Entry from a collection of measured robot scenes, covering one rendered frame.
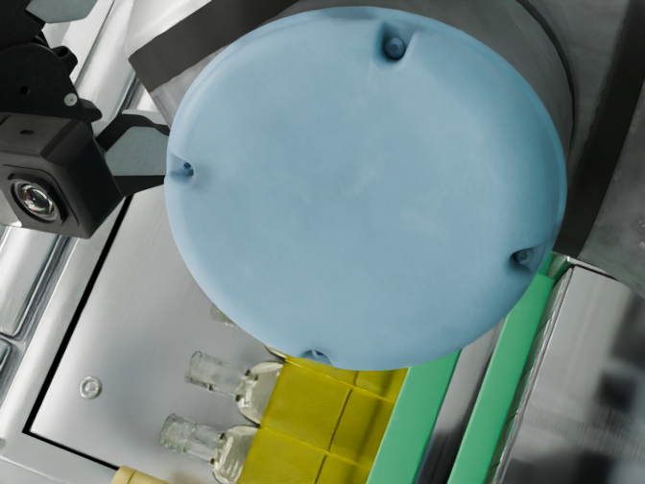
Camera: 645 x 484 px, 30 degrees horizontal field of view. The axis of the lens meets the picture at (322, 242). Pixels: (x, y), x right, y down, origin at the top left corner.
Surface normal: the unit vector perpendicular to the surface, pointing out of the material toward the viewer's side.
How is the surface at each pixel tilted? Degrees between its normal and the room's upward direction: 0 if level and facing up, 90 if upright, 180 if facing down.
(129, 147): 136
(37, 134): 64
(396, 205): 95
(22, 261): 90
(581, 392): 90
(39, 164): 82
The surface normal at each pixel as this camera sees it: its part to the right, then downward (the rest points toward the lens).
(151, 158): 0.50, 0.47
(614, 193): -0.28, 0.49
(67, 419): -0.02, -0.25
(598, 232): -0.33, 0.75
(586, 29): 0.04, -0.51
